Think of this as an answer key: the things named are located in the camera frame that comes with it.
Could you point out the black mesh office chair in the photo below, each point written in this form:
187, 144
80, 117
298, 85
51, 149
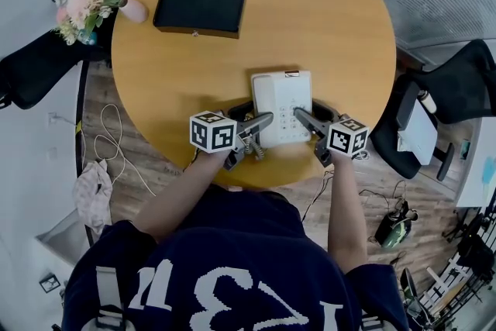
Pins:
457, 89

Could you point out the green and black bag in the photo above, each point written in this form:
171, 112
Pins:
395, 228

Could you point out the blue paper sheet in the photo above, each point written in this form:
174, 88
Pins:
489, 171

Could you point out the person's navy printed shirt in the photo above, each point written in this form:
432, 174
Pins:
232, 263

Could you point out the white bottle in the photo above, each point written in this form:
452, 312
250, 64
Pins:
427, 101

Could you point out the black rectangular box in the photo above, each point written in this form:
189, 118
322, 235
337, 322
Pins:
199, 7

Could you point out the checked cloth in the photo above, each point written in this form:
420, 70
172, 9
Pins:
93, 194

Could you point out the white telephone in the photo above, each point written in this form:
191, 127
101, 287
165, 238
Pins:
288, 93

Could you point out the white wall socket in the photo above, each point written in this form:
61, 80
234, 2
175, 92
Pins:
52, 117

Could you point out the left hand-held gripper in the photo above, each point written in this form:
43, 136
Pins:
213, 132

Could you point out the pink vase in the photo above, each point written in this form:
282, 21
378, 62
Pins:
133, 9

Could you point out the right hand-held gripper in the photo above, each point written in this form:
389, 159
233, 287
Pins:
348, 137

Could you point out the black framed card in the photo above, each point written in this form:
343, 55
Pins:
49, 283

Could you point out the white side desk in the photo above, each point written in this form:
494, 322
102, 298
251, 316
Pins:
478, 174

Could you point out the teal item on chair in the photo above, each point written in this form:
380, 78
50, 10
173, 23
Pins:
88, 36

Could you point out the person's left forearm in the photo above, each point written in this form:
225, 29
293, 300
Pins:
182, 197

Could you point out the person's right forearm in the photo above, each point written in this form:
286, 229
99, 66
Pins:
346, 217

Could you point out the white flat box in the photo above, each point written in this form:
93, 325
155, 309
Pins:
420, 132

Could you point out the white metal rack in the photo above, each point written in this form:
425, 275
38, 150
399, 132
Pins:
449, 283

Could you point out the black tripod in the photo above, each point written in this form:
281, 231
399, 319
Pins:
474, 244

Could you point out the pink flower bouquet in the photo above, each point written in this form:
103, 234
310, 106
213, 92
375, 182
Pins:
83, 7

